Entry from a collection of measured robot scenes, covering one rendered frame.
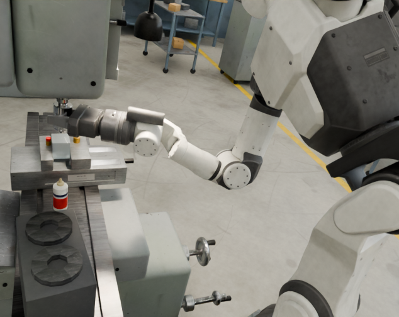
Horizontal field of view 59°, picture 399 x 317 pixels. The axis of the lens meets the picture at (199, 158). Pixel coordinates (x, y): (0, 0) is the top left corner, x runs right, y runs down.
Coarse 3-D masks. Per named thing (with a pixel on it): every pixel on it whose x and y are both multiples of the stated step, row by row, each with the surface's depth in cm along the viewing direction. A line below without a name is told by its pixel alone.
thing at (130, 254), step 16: (112, 192) 130; (128, 192) 132; (112, 208) 123; (128, 208) 124; (112, 224) 116; (128, 224) 118; (16, 240) 103; (112, 240) 110; (128, 240) 112; (144, 240) 113; (112, 256) 105; (128, 256) 107; (144, 256) 109; (0, 272) 94; (128, 272) 110; (144, 272) 113; (0, 288) 96
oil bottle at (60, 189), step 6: (60, 180) 101; (54, 186) 101; (60, 186) 101; (66, 186) 102; (54, 192) 102; (60, 192) 101; (66, 192) 103; (54, 198) 103; (60, 198) 102; (66, 198) 104; (54, 204) 104; (60, 204) 103; (66, 204) 105
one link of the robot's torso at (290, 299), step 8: (280, 296) 82; (288, 296) 80; (296, 296) 79; (280, 304) 83; (288, 304) 80; (296, 304) 78; (304, 304) 77; (280, 312) 82; (288, 312) 80; (296, 312) 78; (304, 312) 77; (312, 312) 76
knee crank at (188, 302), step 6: (216, 294) 139; (222, 294) 142; (186, 300) 134; (192, 300) 135; (198, 300) 137; (204, 300) 138; (210, 300) 139; (216, 300) 139; (222, 300) 142; (228, 300) 144; (186, 306) 134; (192, 306) 134
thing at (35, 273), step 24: (24, 216) 75; (48, 216) 75; (72, 216) 78; (24, 240) 70; (48, 240) 70; (72, 240) 73; (24, 264) 66; (48, 264) 67; (72, 264) 66; (24, 288) 62; (48, 288) 62; (72, 288) 63; (24, 312) 75; (48, 312) 63; (72, 312) 66
